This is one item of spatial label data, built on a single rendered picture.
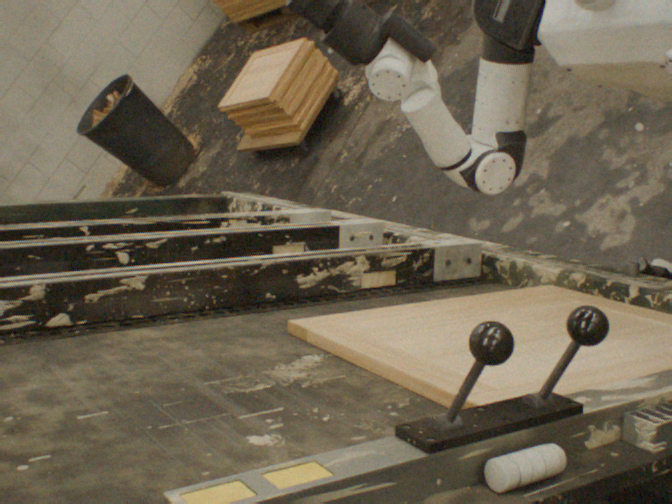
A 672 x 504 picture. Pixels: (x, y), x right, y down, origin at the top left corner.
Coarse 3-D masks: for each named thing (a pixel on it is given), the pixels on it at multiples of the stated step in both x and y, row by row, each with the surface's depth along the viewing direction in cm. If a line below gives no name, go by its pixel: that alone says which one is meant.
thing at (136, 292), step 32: (256, 256) 145; (288, 256) 147; (320, 256) 146; (352, 256) 150; (384, 256) 154; (416, 256) 158; (448, 256) 162; (480, 256) 167; (0, 288) 117; (32, 288) 119; (64, 288) 122; (96, 288) 124; (128, 288) 127; (160, 288) 130; (192, 288) 133; (224, 288) 136; (256, 288) 139; (288, 288) 143; (320, 288) 147; (352, 288) 151; (0, 320) 117; (32, 320) 120; (64, 320) 122; (96, 320) 125
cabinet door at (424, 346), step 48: (528, 288) 149; (336, 336) 114; (384, 336) 116; (432, 336) 117; (528, 336) 118; (624, 336) 120; (432, 384) 95; (480, 384) 96; (528, 384) 96; (576, 384) 97
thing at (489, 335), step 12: (480, 324) 68; (492, 324) 68; (504, 324) 68; (480, 336) 67; (492, 336) 67; (504, 336) 67; (480, 348) 67; (492, 348) 67; (504, 348) 67; (480, 360) 68; (492, 360) 67; (504, 360) 68; (480, 372) 70; (468, 384) 71; (456, 396) 72; (456, 408) 72; (432, 420) 74; (444, 420) 73; (456, 420) 74
